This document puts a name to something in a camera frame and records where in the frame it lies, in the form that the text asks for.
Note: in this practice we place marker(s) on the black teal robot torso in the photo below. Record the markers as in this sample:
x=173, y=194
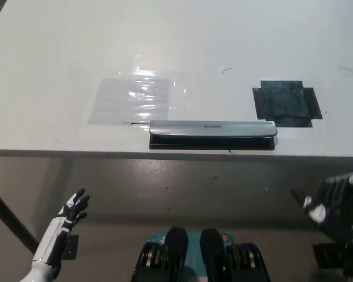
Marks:
x=200, y=258

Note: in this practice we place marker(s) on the silver black hole puncher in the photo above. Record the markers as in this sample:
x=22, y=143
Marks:
x=211, y=129

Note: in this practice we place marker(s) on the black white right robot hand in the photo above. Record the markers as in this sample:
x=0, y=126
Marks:
x=336, y=202

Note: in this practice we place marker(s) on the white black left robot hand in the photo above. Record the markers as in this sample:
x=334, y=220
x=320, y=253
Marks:
x=54, y=238

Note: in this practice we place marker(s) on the clear plastic sheet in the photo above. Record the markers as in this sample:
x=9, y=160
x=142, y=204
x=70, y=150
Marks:
x=129, y=100

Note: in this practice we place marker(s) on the black diagonal table leg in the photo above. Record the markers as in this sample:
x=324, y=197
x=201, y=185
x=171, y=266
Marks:
x=11, y=220

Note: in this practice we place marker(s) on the black tape patch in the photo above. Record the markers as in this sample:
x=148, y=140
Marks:
x=285, y=102

